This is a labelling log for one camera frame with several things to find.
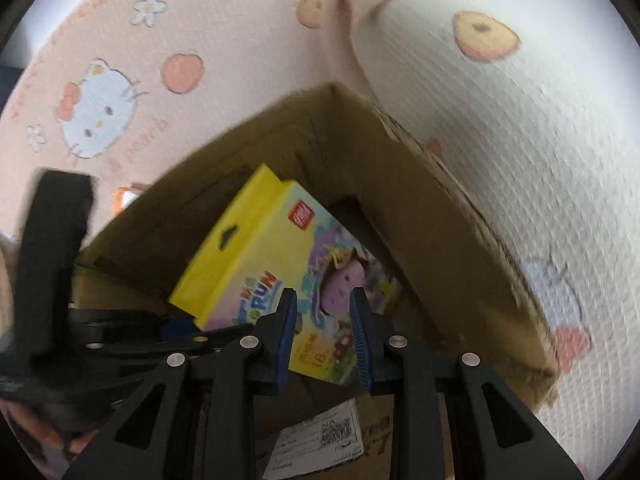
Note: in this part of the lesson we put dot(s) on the yellow toy box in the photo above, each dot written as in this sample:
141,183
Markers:
250,240

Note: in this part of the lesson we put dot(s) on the pink cat-printed blanket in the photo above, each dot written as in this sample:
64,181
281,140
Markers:
200,20

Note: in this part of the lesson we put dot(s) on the small orange white box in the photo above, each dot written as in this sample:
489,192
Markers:
125,200

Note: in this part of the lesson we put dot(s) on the brown cardboard box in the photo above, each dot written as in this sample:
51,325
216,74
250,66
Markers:
450,260

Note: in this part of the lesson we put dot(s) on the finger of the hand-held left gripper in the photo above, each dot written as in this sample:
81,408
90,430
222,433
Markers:
150,321
220,337

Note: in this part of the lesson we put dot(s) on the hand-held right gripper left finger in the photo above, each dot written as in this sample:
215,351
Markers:
287,335

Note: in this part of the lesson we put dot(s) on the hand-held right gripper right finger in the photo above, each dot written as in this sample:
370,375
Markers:
360,340

